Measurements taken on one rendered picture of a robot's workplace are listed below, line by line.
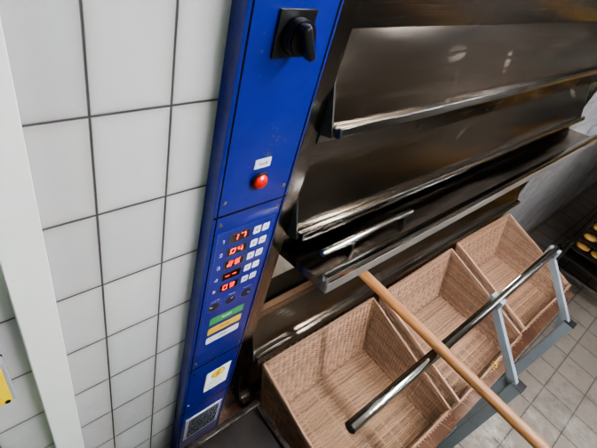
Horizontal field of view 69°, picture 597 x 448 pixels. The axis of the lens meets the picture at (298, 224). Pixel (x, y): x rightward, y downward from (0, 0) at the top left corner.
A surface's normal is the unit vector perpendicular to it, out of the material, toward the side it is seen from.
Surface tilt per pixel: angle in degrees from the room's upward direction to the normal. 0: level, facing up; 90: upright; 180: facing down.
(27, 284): 90
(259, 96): 90
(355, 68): 70
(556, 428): 0
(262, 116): 90
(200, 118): 90
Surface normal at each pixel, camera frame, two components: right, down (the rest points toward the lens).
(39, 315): 0.62, 0.63
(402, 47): 0.67, 0.34
